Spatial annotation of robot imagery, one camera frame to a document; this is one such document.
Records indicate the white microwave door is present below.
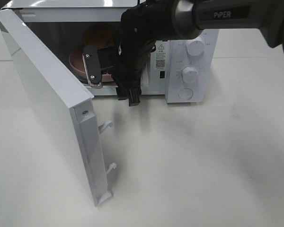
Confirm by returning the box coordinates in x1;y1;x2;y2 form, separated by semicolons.
0;9;116;206

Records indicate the lower white microwave knob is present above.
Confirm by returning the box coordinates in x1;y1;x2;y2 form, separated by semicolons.
181;67;199;84

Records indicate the round white door release button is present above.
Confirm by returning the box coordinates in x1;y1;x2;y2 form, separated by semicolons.
178;88;193;100

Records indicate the toy hamburger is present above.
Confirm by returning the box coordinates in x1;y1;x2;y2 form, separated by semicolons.
83;22;116;49

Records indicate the pink round plate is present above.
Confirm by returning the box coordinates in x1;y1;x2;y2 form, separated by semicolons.
69;46;114;85

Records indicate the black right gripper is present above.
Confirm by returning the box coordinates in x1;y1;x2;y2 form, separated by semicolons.
97;37;156;106

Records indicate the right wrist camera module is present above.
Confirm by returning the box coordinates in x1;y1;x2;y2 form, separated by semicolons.
82;45;103;88

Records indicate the upper white microwave knob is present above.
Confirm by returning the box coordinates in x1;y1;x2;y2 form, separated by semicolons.
186;39;205;56

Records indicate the white microwave knob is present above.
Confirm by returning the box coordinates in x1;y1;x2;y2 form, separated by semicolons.
186;39;205;56
181;67;199;84

